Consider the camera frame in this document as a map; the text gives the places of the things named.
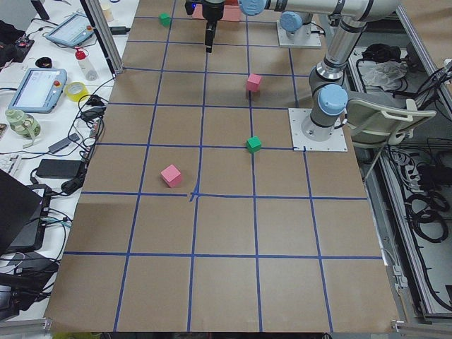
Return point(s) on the black round dish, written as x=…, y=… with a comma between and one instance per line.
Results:
x=44, y=63

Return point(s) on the green cube near left side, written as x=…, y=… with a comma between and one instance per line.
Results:
x=253, y=144

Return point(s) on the grey office chair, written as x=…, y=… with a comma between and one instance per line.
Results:
x=373, y=125

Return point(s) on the aluminium frame post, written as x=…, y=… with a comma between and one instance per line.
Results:
x=93, y=11

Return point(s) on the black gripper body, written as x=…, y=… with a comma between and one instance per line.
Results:
x=212, y=11

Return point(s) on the black laptop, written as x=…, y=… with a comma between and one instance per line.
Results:
x=23, y=210

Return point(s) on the teach pendant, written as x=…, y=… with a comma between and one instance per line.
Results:
x=74, y=31
x=39, y=90

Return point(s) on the yellow tape roll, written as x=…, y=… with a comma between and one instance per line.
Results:
x=76, y=91

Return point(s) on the green cube near arm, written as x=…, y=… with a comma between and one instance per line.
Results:
x=165, y=19

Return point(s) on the near teach pendant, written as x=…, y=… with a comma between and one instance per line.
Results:
x=39, y=90

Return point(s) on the black power brick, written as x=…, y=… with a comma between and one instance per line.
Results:
x=58, y=169

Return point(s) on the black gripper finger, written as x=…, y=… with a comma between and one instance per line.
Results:
x=210, y=35

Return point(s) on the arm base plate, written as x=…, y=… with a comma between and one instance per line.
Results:
x=307, y=37
x=306, y=136

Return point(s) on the far teach pendant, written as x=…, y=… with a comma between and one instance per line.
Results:
x=74, y=31

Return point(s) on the pink plastic bin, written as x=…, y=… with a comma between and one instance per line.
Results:
x=231, y=11

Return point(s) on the pink cube near arm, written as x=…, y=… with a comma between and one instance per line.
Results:
x=171, y=176

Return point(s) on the pink cube centre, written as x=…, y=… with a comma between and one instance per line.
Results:
x=253, y=83

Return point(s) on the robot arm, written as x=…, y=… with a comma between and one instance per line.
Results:
x=291, y=22
x=355, y=15

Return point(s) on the red cap squeeze bottle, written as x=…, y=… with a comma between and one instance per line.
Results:
x=87, y=68

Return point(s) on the black power adapter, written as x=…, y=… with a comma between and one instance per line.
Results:
x=119, y=30

